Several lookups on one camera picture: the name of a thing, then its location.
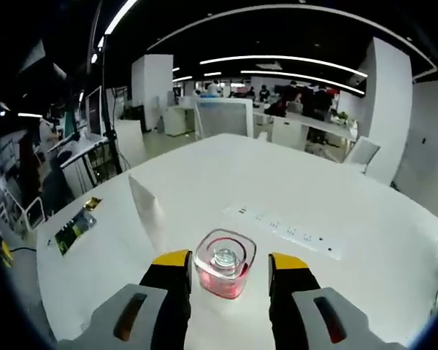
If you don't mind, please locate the large white skincare bottle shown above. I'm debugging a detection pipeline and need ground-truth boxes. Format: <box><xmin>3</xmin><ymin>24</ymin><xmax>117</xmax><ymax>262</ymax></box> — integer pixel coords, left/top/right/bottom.
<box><xmin>193</xmin><ymin>228</ymin><xmax>258</xmax><ymax>301</ymax></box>

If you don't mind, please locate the gold foil packet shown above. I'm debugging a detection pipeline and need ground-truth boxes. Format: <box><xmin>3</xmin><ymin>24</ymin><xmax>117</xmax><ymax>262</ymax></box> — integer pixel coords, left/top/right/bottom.
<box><xmin>82</xmin><ymin>196</ymin><xmax>104</xmax><ymax>212</ymax></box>

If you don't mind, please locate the white skincare tube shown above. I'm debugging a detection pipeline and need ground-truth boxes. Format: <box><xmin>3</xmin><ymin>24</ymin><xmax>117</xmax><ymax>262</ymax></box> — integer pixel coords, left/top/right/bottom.
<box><xmin>127</xmin><ymin>173</ymin><xmax>171</xmax><ymax>253</ymax></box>

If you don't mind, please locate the white table power strip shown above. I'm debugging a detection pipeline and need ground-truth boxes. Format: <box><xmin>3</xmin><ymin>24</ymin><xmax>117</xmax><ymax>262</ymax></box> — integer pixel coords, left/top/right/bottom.
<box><xmin>222</xmin><ymin>204</ymin><xmax>342</xmax><ymax>260</ymax></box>

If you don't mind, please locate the white framed panel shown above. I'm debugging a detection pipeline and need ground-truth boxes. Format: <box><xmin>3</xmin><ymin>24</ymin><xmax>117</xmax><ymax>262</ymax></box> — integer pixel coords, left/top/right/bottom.
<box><xmin>193</xmin><ymin>98</ymin><xmax>255</xmax><ymax>140</ymax></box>

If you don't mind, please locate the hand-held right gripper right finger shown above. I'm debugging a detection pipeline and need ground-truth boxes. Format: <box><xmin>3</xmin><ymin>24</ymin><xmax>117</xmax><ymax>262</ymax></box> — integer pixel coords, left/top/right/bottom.
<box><xmin>266</xmin><ymin>252</ymin><xmax>412</xmax><ymax>350</ymax></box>

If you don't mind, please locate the white standing desk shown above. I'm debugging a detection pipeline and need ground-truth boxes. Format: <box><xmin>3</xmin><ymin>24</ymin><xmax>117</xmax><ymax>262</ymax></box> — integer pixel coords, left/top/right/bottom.
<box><xmin>47</xmin><ymin>133</ymin><xmax>118</xmax><ymax>190</ymax></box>

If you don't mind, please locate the long white desk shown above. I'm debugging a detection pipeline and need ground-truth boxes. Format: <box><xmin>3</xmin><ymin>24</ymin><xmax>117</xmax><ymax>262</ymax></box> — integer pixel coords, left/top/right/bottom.
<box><xmin>253</xmin><ymin>109</ymin><xmax>358</xmax><ymax>147</ymax></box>

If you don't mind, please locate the white frame chair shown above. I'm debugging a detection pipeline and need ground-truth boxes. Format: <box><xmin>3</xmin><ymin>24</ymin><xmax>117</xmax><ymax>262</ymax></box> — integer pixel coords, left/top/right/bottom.
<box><xmin>20</xmin><ymin>196</ymin><xmax>47</xmax><ymax>234</ymax></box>

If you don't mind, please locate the black stand pole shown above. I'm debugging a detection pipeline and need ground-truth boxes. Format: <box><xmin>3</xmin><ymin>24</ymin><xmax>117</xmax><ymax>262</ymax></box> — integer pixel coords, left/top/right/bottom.
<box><xmin>89</xmin><ymin>0</ymin><xmax>127</xmax><ymax>174</ymax></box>

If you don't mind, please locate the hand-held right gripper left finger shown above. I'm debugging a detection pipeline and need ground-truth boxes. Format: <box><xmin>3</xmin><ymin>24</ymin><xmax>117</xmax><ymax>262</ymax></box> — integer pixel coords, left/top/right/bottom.
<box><xmin>56</xmin><ymin>249</ymin><xmax>194</xmax><ymax>350</ymax></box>

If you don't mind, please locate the green black packet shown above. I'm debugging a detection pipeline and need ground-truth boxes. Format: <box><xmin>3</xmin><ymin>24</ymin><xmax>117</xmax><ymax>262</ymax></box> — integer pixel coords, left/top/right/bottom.
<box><xmin>53</xmin><ymin>210</ymin><xmax>97</xmax><ymax>256</ymax></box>

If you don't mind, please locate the computer monitor purple screen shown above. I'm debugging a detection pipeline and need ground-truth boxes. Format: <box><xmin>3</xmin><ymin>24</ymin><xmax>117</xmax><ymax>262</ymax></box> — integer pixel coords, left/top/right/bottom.
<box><xmin>84</xmin><ymin>85</ymin><xmax>105</xmax><ymax>138</ymax></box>

